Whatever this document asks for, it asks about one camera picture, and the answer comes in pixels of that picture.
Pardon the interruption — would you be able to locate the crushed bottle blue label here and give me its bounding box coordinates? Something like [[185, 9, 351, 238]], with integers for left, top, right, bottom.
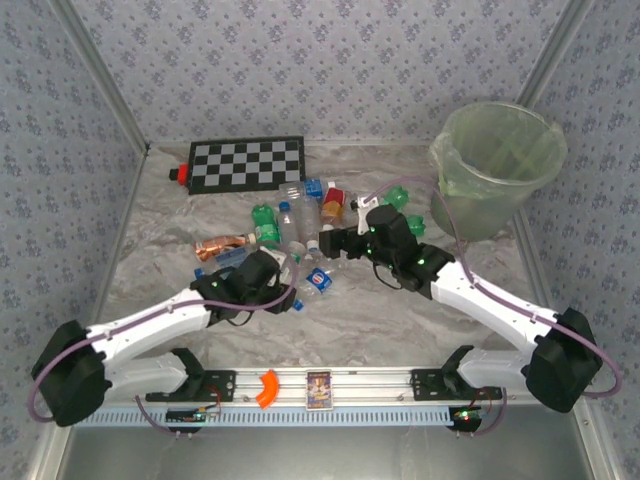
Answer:
[[193, 247, 250, 279]]

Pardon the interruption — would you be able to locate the crushed Pepsi bottle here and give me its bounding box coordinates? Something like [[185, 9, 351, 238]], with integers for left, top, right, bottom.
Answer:
[[304, 266, 337, 297]]

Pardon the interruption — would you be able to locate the crushed clear bottle white cap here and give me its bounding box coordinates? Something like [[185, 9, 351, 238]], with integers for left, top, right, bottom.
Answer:
[[287, 239, 331, 274]]

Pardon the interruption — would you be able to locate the red orange juice bottle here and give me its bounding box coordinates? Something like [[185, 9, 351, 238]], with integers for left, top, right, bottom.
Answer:
[[319, 187, 349, 227]]

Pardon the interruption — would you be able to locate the copper coloured crushed bottle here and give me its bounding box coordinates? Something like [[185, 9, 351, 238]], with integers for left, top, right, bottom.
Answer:
[[193, 233, 251, 264]]

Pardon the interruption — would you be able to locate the green translucent plastic bin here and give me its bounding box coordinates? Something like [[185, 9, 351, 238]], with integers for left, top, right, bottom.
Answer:
[[429, 101, 570, 242]]

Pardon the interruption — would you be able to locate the green plastic bin liner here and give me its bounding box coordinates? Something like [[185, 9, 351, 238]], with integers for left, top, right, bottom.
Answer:
[[429, 101, 570, 199]]

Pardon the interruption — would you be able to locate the clear bottle blue label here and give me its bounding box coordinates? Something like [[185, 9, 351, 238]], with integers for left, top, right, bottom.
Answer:
[[278, 177, 337, 202]]

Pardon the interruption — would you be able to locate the orange curved plastic piece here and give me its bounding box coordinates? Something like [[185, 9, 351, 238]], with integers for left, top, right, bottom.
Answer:
[[254, 368, 281, 410]]

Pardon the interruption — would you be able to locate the small picture card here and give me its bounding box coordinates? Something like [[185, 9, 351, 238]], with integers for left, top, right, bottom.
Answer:
[[304, 368, 335, 412]]

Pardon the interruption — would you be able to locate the black grey checkerboard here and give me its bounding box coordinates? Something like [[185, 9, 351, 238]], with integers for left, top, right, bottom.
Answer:
[[187, 135, 307, 196]]

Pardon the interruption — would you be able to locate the circuit board with LED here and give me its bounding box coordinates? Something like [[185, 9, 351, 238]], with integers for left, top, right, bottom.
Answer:
[[164, 407, 209, 426], [449, 405, 486, 431]]

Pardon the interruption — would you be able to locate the grey metal sheet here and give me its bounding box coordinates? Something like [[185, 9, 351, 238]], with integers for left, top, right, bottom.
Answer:
[[47, 403, 619, 480]]

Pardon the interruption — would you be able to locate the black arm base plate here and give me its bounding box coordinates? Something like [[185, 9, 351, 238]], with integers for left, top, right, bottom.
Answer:
[[409, 368, 504, 401], [144, 368, 237, 404]]

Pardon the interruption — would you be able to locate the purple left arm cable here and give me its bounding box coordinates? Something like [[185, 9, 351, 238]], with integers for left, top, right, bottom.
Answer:
[[27, 239, 301, 439]]

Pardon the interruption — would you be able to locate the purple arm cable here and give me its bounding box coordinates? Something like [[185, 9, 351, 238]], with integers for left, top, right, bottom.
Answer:
[[367, 175, 624, 436], [27, 239, 301, 439]]

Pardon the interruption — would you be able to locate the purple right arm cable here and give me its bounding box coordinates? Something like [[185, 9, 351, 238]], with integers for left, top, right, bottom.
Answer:
[[367, 175, 624, 436]]

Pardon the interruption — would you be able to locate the aluminium mounting rail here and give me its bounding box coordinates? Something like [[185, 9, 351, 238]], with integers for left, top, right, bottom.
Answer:
[[199, 364, 599, 406]]

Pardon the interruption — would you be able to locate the aluminium table edge rail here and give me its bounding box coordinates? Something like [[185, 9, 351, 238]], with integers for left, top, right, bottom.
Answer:
[[77, 142, 154, 369], [514, 207, 574, 364]]

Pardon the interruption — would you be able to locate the light blue slotted cable duct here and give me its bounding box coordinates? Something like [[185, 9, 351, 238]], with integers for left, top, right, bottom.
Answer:
[[79, 403, 456, 429]]

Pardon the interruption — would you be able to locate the aluminium corner post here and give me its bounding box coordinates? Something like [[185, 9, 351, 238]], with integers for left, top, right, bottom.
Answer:
[[516, 0, 597, 109], [49, 0, 151, 154]]

